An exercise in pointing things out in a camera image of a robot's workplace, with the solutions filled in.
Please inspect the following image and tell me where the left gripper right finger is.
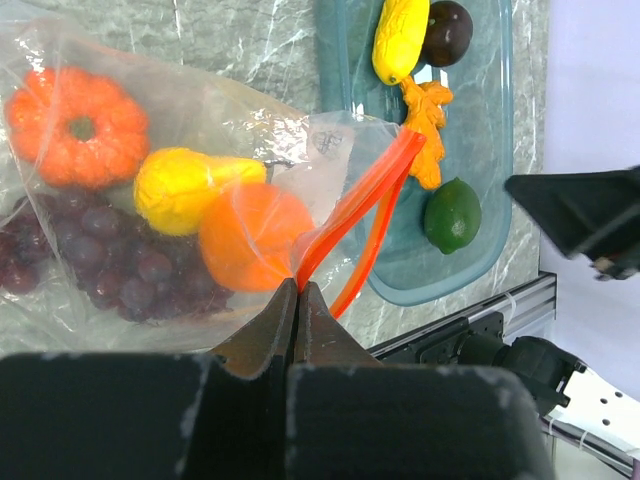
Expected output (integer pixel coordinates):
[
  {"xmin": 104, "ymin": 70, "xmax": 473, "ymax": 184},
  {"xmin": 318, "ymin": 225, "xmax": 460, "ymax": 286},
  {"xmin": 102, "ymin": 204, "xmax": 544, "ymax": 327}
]
[{"xmin": 287, "ymin": 283, "xmax": 555, "ymax": 479}]

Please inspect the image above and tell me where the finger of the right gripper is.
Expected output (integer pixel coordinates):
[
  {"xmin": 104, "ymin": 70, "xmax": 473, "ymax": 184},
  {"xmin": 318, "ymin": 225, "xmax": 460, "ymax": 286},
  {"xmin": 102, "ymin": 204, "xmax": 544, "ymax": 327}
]
[{"xmin": 504, "ymin": 167, "xmax": 639, "ymax": 260}]

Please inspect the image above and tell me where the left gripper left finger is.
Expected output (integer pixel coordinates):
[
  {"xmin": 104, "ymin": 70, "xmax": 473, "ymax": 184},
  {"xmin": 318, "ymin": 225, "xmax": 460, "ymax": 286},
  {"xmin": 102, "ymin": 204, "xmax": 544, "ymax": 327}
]
[{"xmin": 1, "ymin": 279, "xmax": 298, "ymax": 479}]

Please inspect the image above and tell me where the green lime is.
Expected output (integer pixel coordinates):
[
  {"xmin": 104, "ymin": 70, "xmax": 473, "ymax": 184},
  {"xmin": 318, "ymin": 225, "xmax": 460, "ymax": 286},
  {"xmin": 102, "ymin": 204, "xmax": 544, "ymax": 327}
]
[{"xmin": 424, "ymin": 177, "xmax": 482, "ymax": 255}]

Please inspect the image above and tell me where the orange tangerine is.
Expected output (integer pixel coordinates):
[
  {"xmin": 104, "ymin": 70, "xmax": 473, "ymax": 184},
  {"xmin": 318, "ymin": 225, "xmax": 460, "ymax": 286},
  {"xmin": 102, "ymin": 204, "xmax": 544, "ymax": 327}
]
[{"xmin": 199, "ymin": 183, "xmax": 314, "ymax": 293}]

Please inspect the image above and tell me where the purple grape bunch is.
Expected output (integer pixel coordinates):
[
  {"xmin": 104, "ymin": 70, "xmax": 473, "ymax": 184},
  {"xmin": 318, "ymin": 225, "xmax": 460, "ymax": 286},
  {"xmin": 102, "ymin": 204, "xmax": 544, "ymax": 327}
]
[{"xmin": 1, "ymin": 189, "xmax": 233, "ymax": 322}]

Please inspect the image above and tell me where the orange ginger root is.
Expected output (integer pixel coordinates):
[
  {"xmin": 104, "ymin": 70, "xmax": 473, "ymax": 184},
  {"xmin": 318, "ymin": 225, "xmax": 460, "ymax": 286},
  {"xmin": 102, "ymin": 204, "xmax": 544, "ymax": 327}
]
[{"xmin": 400, "ymin": 76, "xmax": 454, "ymax": 190}]

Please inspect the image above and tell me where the clear zip top bag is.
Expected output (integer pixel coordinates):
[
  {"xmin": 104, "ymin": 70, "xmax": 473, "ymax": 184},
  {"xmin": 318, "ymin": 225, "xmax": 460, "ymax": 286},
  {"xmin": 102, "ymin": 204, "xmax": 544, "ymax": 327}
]
[{"xmin": 1, "ymin": 1, "xmax": 425, "ymax": 356}]

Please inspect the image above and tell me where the dark purple plum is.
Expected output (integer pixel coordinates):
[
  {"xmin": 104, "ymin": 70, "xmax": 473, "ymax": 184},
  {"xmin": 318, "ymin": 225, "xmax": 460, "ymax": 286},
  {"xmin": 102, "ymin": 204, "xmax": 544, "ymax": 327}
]
[{"xmin": 419, "ymin": 1, "xmax": 473, "ymax": 68}]

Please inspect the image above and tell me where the yellow lemon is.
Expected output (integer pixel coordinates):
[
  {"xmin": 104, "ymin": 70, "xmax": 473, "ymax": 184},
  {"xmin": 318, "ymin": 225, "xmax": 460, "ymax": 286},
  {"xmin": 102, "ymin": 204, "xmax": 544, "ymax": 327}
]
[{"xmin": 133, "ymin": 148, "xmax": 267, "ymax": 236}]

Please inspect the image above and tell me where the yellow squash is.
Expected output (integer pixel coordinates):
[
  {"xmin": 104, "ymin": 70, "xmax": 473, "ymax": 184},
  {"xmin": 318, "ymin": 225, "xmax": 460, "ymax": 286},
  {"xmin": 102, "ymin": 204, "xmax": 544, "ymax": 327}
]
[{"xmin": 371, "ymin": 0, "xmax": 431, "ymax": 86}]

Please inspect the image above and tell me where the small orange pumpkin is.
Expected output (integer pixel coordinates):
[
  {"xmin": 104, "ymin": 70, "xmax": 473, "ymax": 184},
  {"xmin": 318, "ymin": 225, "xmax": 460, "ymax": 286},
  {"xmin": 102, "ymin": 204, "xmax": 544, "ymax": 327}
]
[{"xmin": 5, "ymin": 67, "xmax": 150, "ymax": 190}]

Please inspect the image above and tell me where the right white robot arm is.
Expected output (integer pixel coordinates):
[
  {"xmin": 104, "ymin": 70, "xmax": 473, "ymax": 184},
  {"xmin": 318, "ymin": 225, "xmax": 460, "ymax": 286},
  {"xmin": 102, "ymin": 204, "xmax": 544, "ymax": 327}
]
[{"xmin": 504, "ymin": 167, "xmax": 639, "ymax": 479}]

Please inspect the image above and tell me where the teal plastic tray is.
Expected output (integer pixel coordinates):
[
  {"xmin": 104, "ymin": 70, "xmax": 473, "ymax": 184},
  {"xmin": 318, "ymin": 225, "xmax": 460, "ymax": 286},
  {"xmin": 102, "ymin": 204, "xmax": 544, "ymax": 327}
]
[{"xmin": 314, "ymin": 1, "xmax": 513, "ymax": 306}]

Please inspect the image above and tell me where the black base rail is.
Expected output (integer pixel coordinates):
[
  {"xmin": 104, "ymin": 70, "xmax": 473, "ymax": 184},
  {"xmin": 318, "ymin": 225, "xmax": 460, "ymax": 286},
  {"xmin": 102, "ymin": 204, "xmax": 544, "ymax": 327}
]
[{"xmin": 368, "ymin": 272, "xmax": 557, "ymax": 365}]

